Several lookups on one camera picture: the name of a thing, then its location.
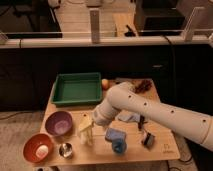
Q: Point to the yellow banana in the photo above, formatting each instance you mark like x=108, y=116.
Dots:
x=85, y=125

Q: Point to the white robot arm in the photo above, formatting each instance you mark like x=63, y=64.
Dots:
x=195, y=126

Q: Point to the blue plastic cup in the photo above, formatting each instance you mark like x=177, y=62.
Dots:
x=117, y=139

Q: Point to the white paper cup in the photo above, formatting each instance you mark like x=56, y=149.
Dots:
x=86, y=137

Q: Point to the small steel cup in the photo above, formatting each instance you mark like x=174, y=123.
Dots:
x=65, y=150

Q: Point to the orange fruit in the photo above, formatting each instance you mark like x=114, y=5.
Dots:
x=105, y=84

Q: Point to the green plastic tray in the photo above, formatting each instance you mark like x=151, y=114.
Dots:
x=77, y=89

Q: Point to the dark brown pinecone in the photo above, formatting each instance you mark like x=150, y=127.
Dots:
x=144, y=86

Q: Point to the blue cloth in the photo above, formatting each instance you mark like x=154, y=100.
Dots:
x=133, y=117

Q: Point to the purple bowl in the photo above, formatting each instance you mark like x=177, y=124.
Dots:
x=59, y=123

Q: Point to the wooden board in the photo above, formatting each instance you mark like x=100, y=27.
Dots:
x=164, y=147

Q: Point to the black binder clip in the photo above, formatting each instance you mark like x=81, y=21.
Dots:
x=148, y=140

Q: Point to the black box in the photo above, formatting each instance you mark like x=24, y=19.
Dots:
x=157, y=17

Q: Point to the white egg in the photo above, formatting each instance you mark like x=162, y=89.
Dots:
x=42, y=151

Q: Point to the red bowl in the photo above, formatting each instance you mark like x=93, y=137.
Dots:
x=31, y=146

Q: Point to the white post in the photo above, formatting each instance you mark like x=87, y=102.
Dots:
x=95, y=27

